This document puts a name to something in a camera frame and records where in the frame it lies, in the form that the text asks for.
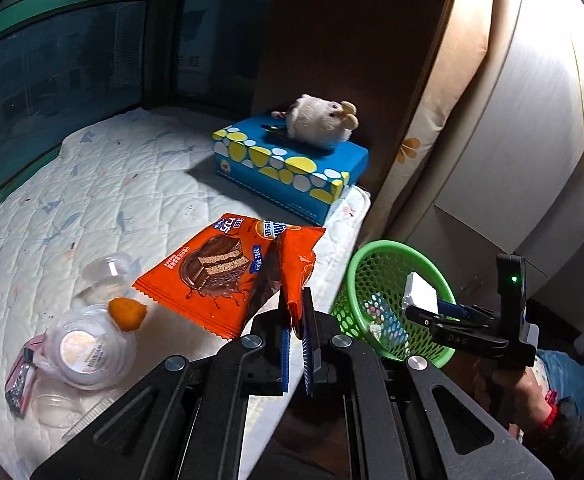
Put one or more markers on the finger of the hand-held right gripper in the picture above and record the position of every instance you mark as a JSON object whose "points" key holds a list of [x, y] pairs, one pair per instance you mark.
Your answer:
{"points": [[459, 308], [452, 335]]}

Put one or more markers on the person's blue jeans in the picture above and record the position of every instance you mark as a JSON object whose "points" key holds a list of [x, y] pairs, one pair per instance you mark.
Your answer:
{"points": [[572, 375]]}

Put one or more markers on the white plush toy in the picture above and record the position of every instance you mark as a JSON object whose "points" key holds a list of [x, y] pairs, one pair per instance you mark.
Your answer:
{"points": [[317, 120]]}

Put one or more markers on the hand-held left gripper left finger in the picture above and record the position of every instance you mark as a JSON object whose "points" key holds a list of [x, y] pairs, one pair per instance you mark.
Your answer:
{"points": [[285, 355]]}

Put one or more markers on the small blue patterned packet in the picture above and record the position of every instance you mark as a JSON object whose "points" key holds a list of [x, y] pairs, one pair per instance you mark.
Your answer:
{"points": [[382, 310]]}

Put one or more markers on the shallow clear plastic cup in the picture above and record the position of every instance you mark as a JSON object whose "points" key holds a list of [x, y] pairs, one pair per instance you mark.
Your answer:
{"points": [[59, 410]]}

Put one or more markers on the blue dotted tissue box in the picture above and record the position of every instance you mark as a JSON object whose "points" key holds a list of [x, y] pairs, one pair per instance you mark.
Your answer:
{"points": [[272, 160]]}

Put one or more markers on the white cabinet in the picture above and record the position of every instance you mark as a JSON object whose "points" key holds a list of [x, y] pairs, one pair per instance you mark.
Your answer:
{"points": [[532, 150]]}

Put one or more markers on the orange chocolate snack wrapper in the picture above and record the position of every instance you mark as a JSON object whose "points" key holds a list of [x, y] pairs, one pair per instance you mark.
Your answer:
{"points": [[212, 265]]}

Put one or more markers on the white quilted mattress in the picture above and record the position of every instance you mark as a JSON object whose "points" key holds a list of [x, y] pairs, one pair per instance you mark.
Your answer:
{"points": [[72, 200]]}

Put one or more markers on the person's right forearm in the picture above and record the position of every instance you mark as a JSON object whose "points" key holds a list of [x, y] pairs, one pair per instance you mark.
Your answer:
{"points": [[567, 440]]}

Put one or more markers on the small clear plastic cup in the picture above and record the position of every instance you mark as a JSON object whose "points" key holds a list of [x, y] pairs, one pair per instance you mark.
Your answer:
{"points": [[109, 267]]}

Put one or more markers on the person's right hand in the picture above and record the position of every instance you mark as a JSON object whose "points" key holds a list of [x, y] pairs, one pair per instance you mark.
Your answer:
{"points": [[529, 395]]}

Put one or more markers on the dark wooden headboard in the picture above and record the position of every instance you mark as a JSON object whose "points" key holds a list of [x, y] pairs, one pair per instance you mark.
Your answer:
{"points": [[352, 50]]}

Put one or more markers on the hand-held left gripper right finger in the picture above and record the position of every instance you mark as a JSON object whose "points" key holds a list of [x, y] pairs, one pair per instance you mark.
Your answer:
{"points": [[308, 360]]}

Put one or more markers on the red wristband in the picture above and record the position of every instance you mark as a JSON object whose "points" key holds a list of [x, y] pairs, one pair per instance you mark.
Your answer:
{"points": [[549, 417]]}

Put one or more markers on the orange food piece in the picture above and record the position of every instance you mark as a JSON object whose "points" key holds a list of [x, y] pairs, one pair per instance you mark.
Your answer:
{"points": [[128, 314]]}

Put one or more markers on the green perforated plastic basket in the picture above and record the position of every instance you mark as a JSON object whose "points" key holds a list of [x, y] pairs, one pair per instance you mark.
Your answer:
{"points": [[372, 255]]}

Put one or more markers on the cream floral pillow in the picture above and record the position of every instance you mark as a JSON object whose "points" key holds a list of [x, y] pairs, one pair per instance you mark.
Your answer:
{"points": [[422, 150]]}

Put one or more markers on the clear labelled plastic cup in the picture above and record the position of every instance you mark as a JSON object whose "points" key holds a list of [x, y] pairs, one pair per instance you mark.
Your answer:
{"points": [[84, 350]]}

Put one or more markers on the pink snack packet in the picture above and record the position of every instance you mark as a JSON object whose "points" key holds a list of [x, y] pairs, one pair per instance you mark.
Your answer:
{"points": [[22, 380]]}

